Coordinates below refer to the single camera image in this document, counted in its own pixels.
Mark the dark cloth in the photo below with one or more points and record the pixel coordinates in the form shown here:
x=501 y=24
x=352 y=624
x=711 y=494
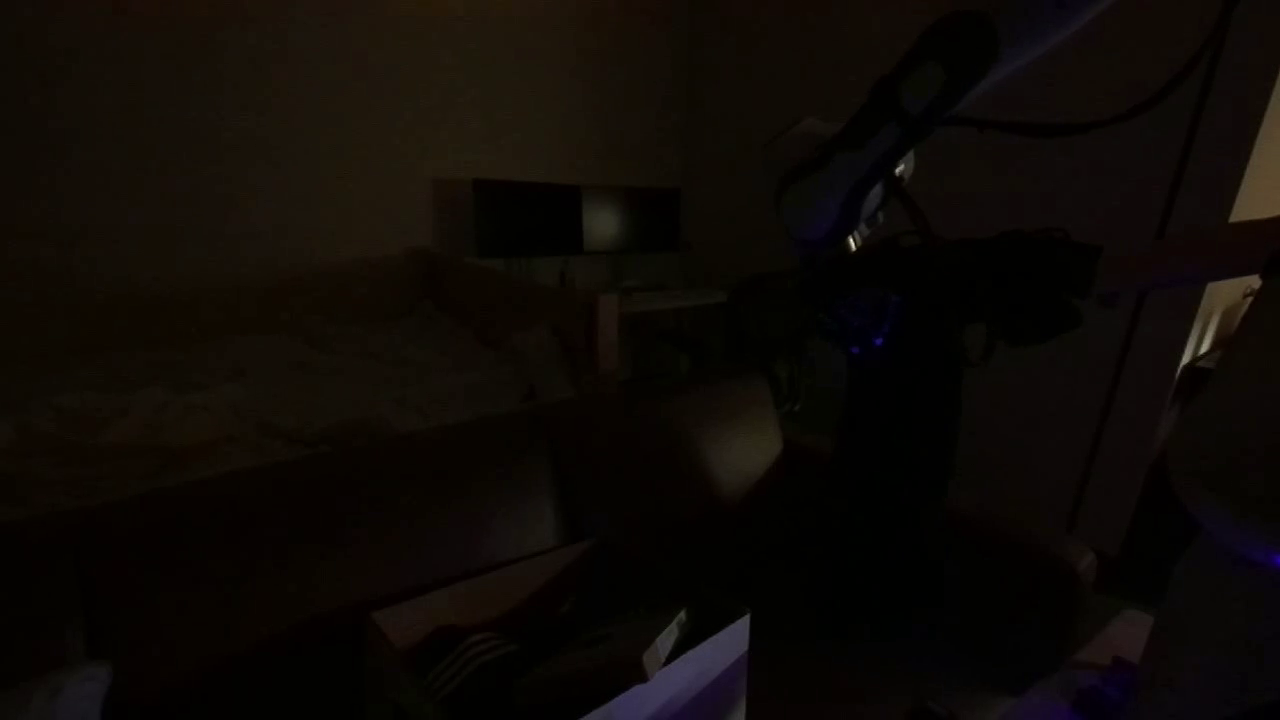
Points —
x=1030 y=286

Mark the cardboard box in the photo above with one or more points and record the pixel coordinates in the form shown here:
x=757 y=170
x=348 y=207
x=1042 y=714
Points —
x=590 y=623

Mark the wooden desk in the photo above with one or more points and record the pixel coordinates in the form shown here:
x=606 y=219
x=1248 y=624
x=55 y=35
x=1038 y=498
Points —
x=651 y=339

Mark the striped shoe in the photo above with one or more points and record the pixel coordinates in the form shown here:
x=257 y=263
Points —
x=464 y=666

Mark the sofa bed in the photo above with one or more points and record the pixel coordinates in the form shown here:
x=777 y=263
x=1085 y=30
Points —
x=280 y=449

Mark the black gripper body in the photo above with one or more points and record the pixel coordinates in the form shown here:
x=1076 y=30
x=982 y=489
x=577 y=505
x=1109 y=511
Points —
x=866 y=349

